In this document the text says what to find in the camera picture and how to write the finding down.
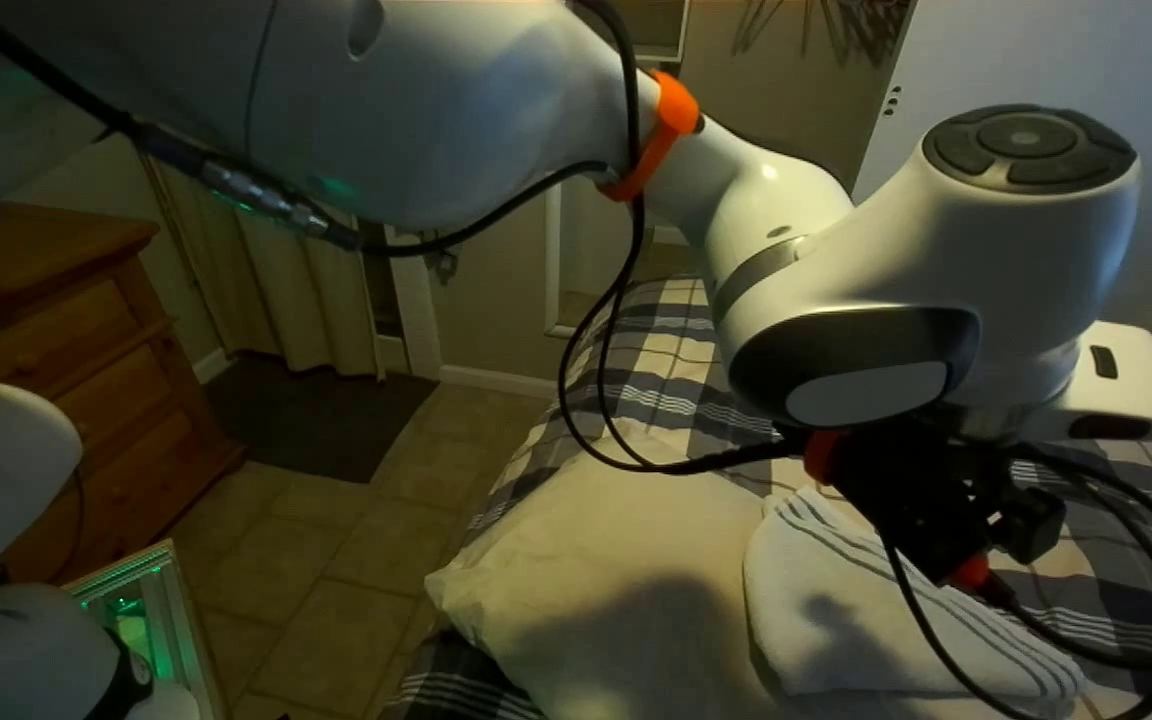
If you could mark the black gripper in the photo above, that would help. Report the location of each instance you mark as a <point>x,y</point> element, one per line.
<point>920,502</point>

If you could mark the cream striped towel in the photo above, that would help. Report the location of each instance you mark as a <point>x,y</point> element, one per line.
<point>628,601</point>

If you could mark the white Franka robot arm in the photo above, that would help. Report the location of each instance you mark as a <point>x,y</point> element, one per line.
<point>469,93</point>

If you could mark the plaid bed comforter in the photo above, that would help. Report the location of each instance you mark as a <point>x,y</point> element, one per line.
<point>659,386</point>

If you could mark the clothes hangers bundle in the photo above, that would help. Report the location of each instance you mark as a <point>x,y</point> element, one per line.
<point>840,26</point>

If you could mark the grey hanging garment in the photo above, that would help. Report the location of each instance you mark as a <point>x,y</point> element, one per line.
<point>440,260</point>

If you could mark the dark floor mat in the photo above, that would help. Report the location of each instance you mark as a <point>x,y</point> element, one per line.
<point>316,415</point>

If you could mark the beige curtain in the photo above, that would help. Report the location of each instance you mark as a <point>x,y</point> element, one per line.
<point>271,293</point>

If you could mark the wooden dresser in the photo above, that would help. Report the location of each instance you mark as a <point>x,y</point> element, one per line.
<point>71,334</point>

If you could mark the white door frame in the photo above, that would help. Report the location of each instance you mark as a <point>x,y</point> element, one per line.
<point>555,265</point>

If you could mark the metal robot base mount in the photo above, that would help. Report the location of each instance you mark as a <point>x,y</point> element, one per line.
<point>139,601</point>

